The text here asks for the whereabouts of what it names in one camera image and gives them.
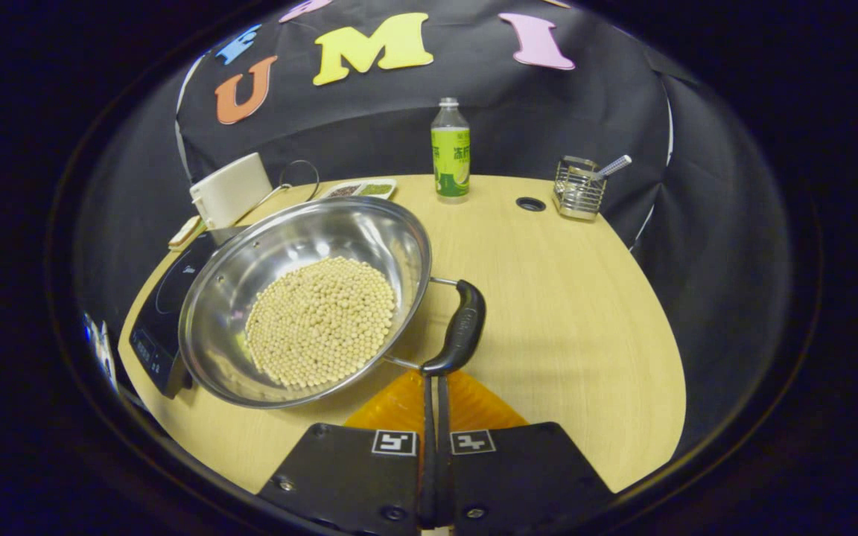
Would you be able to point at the white toaster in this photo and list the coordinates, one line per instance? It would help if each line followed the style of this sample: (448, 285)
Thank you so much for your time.
(232, 190)

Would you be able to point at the stainless steel pot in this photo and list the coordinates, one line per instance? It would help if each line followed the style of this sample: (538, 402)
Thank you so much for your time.
(325, 231)

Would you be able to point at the green label plastic bottle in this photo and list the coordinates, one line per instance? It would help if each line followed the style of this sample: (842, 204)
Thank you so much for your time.
(450, 156)

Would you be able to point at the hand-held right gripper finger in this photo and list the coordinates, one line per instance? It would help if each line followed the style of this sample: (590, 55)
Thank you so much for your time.
(443, 447)
(427, 447)

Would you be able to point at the metal spoon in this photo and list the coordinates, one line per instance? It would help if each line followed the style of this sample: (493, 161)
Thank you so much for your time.
(614, 167)

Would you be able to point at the pile of soybeans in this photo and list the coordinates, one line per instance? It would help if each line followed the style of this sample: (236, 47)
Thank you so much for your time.
(321, 324)

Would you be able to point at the white divided tray of grains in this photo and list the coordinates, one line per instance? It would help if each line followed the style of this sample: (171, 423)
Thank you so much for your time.
(358, 189)

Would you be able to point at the plate with sandwich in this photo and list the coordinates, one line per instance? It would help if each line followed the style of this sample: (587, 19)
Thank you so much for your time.
(185, 233)

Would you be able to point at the black backdrop cloth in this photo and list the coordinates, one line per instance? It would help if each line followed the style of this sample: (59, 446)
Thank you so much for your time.
(474, 119)

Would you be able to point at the black induction cooktop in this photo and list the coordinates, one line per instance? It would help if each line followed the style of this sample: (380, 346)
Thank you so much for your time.
(164, 313)

